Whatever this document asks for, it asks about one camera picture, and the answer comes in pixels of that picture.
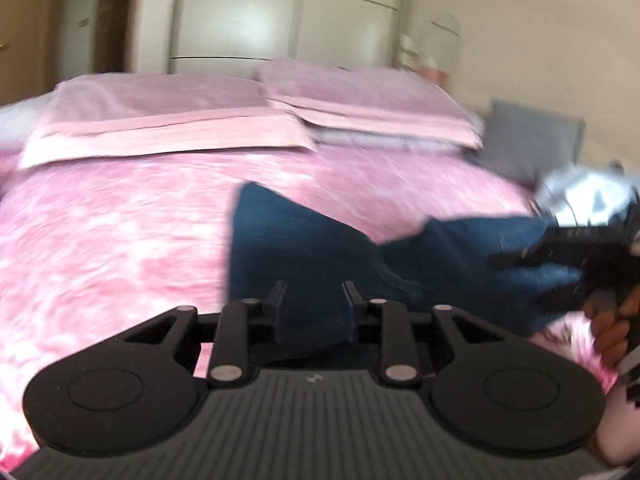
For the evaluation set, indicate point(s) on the pale blue garment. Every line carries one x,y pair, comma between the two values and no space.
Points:
585,190

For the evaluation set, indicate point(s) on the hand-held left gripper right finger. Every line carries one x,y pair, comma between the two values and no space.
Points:
354,310

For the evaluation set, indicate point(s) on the cream wardrobe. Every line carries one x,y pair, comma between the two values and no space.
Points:
250,20

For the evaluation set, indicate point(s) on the oval mirror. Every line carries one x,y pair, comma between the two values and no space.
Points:
445,45

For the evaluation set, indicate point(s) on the wooden door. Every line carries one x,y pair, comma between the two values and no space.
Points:
25,35

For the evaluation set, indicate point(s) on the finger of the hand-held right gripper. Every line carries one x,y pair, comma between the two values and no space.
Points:
515,256

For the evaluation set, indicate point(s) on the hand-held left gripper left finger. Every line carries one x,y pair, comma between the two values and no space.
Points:
277,310

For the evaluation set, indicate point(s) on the pink fleece blanket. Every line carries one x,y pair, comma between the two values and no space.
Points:
150,125
360,95

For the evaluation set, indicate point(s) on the person's right hand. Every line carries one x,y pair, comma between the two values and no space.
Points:
612,330

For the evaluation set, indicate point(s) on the grey pillow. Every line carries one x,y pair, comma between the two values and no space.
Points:
530,140

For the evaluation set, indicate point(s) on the striped lilac pillow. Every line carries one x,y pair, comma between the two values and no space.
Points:
350,137

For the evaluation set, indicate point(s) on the bed with pink floral sheet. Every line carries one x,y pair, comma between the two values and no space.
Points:
125,235

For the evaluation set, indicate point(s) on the dark blue jeans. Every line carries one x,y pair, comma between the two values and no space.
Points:
300,240

